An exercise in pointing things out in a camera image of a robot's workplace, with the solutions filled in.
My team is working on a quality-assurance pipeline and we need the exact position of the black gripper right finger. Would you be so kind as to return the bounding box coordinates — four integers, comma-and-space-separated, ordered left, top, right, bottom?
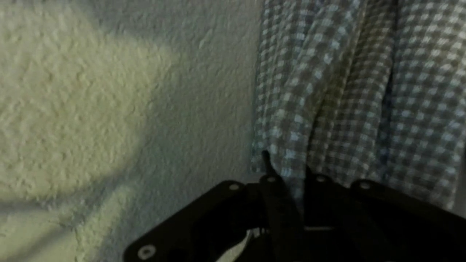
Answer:
304, 165, 466, 262

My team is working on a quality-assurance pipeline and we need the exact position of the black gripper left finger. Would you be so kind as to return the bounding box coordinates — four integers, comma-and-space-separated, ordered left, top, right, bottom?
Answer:
122, 149, 309, 262

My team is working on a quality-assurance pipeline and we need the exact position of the checkered tan towel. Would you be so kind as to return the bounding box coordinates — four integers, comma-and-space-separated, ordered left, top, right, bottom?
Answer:
216, 0, 466, 262

